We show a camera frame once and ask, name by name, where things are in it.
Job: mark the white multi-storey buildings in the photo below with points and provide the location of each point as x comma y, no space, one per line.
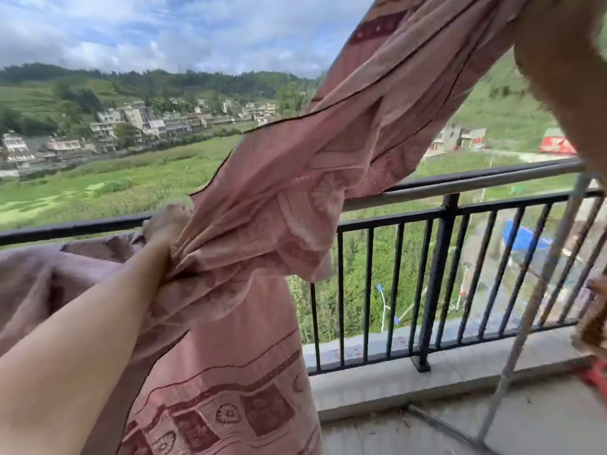
455,137

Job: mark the black metal balcony railing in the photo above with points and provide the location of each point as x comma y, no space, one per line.
436,279

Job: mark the red billboard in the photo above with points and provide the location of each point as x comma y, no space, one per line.
557,144

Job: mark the person's left hand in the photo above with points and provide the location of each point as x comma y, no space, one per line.
166,225

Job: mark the street lamp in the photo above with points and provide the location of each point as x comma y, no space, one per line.
383,303

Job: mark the person's left forearm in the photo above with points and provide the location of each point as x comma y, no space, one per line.
71,350

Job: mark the grey metal pipe drying rack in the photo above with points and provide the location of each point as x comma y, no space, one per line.
544,279

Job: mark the red plastic frame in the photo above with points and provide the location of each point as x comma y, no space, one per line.
595,376

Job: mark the pink patterned bed sheet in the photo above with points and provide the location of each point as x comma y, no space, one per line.
284,208

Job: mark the cluster of village houses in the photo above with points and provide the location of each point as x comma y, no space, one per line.
142,120

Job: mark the blue roof canopy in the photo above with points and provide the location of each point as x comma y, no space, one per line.
524,236

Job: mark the person's right forearm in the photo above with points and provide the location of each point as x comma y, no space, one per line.
564,80

